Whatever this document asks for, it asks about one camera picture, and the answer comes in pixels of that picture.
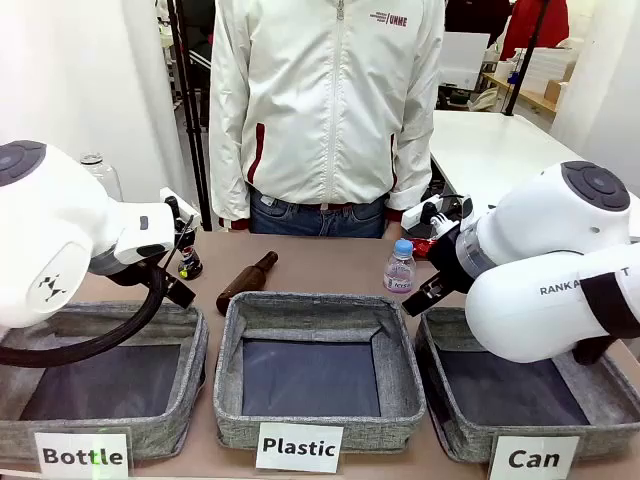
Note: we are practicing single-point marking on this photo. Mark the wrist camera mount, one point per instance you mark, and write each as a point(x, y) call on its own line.
point(186, 207)
point(440, 220)

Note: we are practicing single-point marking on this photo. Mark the grey fabric basket labelled Bottle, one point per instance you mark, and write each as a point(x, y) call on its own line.
point(185, 380)

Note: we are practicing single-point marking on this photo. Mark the white power strip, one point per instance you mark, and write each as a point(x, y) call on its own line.
point(412, 216)

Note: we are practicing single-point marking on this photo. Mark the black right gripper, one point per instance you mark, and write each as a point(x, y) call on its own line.
point(447, 260)

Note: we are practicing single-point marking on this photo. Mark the white Can label card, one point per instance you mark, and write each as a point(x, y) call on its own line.
point(534, 459)

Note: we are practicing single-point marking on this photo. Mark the grey fabric basket labelled Can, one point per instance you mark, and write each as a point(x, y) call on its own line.
point(610, 425)

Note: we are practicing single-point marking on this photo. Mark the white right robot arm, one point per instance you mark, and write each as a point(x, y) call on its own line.
point(525, 310)

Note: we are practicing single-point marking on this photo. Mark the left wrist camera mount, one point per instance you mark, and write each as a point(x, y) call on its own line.
point(186, 207)

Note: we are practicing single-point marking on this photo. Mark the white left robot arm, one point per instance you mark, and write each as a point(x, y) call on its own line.
point(50, 225)

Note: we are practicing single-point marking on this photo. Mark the person in white jacket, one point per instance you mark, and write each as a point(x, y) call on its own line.
point(325, 125)

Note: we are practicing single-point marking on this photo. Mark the cardboard box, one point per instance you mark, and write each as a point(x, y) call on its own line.
point(556, 91)

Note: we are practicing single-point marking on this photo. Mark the white box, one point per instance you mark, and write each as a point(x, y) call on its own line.
point(465, 55)

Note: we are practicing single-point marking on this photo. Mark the brown glass bottle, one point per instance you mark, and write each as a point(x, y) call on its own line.
point(245, 282)

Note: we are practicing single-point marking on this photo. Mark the crushed black can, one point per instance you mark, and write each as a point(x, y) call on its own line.
point(192, 267)

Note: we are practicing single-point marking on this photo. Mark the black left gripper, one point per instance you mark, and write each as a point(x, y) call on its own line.
point(181, 292)

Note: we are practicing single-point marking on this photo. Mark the blue jeans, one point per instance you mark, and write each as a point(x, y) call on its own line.
point(310, 220)

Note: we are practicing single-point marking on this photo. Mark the black pole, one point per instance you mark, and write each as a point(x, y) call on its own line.
point(522, 65)

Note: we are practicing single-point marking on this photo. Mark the white Bottle label card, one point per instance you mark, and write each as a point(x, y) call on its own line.
point(80, 456)

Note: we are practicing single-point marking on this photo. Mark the white table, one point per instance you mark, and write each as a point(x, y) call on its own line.
point(480, 145)

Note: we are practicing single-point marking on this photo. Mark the crushed red can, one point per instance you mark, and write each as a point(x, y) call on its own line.
point(424, 246)

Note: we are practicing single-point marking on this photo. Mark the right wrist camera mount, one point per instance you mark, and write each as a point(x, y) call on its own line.
point(440, 220)

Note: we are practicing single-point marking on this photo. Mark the small blue-capped plastic bottle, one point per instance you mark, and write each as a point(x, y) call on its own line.
point(399, 272)

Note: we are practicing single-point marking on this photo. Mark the white Plastic label card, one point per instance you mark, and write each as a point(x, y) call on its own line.
point(299, 447)

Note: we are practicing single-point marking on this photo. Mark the person in red jacket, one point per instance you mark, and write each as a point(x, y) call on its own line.
point(545, 25)

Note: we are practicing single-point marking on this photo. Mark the white foam board stack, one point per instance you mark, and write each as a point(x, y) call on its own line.
point(550, 62)

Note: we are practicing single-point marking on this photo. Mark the black tripod stand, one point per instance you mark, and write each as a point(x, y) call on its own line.
point(192, 125)

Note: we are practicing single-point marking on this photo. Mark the grey fabric basket labelled Plastic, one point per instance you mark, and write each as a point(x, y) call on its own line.
point(320, 312)

